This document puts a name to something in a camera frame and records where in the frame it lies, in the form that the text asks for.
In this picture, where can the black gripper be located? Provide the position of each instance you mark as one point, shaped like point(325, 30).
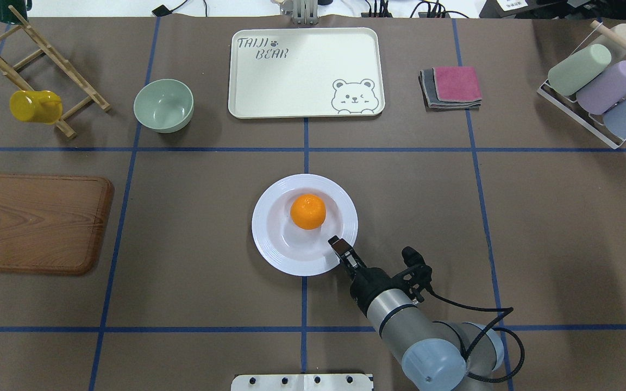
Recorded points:
point(374, 282)

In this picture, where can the orange fruit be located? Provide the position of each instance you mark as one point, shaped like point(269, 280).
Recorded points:
point(308, 211)

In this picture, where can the white round plate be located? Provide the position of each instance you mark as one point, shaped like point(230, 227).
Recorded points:
point(294, 250)

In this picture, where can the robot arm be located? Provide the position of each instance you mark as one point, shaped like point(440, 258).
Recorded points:
point(434, 355)

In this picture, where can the cream bear serving tray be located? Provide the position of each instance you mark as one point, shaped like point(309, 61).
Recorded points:
point(305, 73)

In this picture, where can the grey folded cloth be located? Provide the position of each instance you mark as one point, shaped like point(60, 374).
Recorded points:
point(428, 88)

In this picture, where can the pink folded cloth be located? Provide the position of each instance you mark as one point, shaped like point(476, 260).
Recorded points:
point(458, 84)

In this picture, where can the green ceramic bowl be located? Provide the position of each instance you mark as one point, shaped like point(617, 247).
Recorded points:
point(164, 106)

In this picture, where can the green plastic cup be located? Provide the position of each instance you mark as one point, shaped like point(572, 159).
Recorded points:
point(577, 70)

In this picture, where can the purple plastic cup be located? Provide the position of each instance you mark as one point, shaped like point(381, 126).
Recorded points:
point(606, 90)

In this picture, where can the wooden cutting board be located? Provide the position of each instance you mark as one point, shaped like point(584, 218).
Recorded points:
point(52, 224)

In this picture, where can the yellow mug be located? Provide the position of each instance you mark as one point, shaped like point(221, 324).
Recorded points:
point(36, 106)

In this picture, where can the wooden drying rack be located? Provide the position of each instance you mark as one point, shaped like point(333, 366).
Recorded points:
point(44, 47)

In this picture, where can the dark green mug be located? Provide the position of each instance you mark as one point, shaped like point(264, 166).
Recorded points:
point(11, 12)

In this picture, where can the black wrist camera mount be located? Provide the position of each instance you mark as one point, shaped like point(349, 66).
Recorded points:
point(417, 276)

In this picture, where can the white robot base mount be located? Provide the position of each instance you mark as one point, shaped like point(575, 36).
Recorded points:
point(343, 381)

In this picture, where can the white wire cup rack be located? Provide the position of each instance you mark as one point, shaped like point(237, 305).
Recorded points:
point(569, 104)

